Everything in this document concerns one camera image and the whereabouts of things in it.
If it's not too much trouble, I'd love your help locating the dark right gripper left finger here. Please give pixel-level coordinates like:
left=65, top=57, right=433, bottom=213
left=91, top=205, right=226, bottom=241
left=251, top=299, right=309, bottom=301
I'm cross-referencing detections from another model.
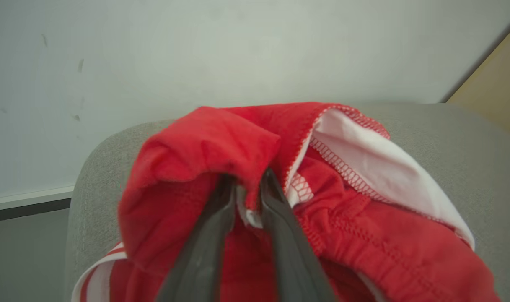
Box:
left=156, top=174, right=238, bottom=302

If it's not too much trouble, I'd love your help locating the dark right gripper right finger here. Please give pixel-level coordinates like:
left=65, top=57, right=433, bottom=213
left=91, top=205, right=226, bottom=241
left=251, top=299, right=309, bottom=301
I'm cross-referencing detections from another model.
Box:
left=259, top=168, right=337, bottom=302

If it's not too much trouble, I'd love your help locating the red garment with white stripes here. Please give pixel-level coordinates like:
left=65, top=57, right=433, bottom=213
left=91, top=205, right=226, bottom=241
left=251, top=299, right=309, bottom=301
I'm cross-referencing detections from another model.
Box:
left=70, top=102, right=502, bottom=302

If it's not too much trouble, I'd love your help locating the white and dark baseboard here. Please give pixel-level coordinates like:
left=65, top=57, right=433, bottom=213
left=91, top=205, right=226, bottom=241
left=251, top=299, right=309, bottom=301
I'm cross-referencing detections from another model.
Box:
left=0, top=186, right=75, bottom=223

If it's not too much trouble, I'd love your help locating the grey fabric sofa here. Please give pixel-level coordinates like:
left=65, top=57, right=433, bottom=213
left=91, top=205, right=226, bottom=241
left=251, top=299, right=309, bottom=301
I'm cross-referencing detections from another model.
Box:
left=64, top=103, right=510, bottom=302

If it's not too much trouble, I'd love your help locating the tan wooden panel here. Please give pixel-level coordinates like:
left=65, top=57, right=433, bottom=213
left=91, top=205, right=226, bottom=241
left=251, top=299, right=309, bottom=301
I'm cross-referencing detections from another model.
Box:
left=445, top=18, right=510, bottom=141

